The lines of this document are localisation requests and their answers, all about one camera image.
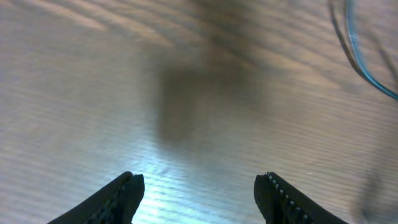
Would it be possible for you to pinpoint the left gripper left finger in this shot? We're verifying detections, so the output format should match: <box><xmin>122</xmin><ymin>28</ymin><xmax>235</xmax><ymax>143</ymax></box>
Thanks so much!
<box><xmin>49</xmin><ymin>171</ymin><xmax>145</xmax><ymax>224</ymax></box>

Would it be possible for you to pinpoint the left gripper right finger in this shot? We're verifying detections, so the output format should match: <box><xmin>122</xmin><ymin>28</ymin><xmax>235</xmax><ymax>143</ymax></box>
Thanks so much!
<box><xmin>254</xmin><ymin>172</ymin><xmax>348</xmax><ymax>224</ymax></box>

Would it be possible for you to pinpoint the black usb cable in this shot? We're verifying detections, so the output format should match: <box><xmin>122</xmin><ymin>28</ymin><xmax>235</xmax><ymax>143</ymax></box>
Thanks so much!
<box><xmin>328</xmin><ymin>0</ymin><xmax>398</xmax><ymax>101</ymax></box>

